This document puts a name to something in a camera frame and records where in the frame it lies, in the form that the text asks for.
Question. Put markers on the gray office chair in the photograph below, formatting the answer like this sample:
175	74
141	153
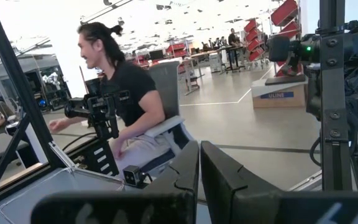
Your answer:
166	84

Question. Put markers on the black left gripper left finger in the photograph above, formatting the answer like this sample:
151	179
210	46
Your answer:
179	174

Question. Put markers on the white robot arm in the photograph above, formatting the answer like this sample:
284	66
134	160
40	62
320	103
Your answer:
51	79

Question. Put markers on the clear plastic basket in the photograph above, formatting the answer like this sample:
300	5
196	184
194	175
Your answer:
57	186

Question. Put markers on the red bin rack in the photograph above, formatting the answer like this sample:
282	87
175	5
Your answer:
286	12
250	26

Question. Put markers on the wooden top desk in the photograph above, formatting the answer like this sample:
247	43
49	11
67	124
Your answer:
204	54

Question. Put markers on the cardboard box blue label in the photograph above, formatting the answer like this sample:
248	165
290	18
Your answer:
278	99

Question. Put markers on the black aluminium table frame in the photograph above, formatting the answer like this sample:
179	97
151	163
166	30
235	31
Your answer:
334	93

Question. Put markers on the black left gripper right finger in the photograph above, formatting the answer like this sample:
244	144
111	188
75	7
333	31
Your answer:
225	186

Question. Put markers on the small black camera box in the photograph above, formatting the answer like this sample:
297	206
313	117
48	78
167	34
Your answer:
131	175

